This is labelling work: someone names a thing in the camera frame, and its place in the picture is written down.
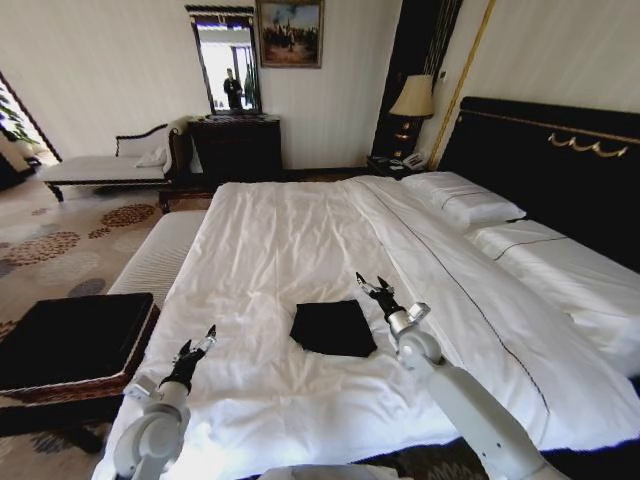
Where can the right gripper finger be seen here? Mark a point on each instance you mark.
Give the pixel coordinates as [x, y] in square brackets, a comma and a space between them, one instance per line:
[366, 286]
[385, 286]

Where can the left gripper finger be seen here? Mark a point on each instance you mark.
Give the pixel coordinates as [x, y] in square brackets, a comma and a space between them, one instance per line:
[206, 339]
[186, 348]

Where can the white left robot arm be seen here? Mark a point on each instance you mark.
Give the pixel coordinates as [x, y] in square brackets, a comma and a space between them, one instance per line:
[150, 430]

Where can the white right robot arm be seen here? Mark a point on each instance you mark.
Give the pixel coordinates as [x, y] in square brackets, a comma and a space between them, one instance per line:
[465, 400]

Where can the white bed duvet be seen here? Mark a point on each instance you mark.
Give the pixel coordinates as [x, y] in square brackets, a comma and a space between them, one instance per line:
[280, 250]

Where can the white upholstered bed bench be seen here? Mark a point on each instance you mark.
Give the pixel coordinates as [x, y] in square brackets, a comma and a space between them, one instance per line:
[150, 255]

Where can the black folded garment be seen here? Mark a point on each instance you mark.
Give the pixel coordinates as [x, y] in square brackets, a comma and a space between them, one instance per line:
[332, 327]

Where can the small white pillow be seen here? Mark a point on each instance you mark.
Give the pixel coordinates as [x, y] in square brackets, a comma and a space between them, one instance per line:
[462, 197]

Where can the dark nightstand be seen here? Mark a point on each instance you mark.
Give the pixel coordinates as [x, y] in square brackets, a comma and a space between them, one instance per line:
[387, 165]

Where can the white desk telephone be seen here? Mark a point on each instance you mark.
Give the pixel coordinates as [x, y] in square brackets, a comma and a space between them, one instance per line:
[414, 160]

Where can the white robot front shell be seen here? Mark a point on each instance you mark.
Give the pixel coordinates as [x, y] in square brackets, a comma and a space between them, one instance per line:
[330, 472]

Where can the table lamp with cream shade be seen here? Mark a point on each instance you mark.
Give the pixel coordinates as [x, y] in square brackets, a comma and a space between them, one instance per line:
[412, 100]

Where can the white chaise cushion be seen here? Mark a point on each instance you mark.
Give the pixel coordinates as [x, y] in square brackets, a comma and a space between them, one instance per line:
[151, 158]

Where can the large white pillow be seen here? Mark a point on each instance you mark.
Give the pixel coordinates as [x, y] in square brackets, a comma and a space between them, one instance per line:
[575, 280]

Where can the dark wooden dresser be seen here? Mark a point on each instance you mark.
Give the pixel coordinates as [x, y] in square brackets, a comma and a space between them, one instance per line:
[235, 145]

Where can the white chaise longue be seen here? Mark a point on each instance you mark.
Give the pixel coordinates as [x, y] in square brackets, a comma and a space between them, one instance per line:
[105, 167]

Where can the black headboard with gold trim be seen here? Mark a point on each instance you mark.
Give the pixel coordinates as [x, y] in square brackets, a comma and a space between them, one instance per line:
[560, 165]

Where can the person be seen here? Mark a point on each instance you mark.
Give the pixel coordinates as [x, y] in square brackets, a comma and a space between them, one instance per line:
[232, 90]

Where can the gold framed painting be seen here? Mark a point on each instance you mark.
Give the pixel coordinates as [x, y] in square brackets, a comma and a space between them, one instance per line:
[290, 32]

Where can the green potted plant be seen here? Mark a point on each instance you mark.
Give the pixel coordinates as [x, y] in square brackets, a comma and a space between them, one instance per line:
[12, 117]

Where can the dark framed wall mirror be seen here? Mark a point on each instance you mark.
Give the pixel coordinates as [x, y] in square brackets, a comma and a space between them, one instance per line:
[227, 55]

